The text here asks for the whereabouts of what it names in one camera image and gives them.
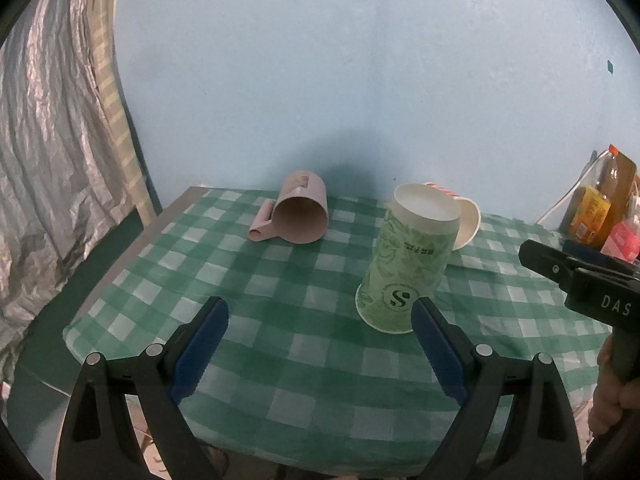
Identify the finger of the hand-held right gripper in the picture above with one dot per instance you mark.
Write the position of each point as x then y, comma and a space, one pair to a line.
547, 262
600, 260

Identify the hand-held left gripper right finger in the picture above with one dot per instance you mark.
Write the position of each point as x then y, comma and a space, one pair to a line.
440, 355

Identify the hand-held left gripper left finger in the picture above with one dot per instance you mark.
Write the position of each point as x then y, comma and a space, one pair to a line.
200, 350

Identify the green patterned paper cup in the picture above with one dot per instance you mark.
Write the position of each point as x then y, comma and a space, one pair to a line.
406, 270

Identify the white red-striped paper cup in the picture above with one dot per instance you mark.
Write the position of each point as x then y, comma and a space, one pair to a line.
465, 220

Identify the person's right hand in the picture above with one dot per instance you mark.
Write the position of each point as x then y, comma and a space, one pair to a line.
606, 395

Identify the pink packet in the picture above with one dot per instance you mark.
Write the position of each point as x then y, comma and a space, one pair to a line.
622, 240

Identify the yellow labelled bottle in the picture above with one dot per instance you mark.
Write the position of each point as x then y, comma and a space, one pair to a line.
590, 215

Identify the brown bottle with orange cap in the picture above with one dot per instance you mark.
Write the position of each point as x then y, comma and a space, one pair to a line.
620, 180

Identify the green checked tablecloth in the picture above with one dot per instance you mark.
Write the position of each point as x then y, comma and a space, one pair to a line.
280, 310

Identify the pink plastic mug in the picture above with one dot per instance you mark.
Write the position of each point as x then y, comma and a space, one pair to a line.
305, 215

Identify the silver foil curtain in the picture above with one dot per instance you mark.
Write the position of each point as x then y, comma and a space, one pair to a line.
45, 160

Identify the pale striped cloth strip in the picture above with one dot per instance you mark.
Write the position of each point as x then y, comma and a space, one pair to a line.
117, 110

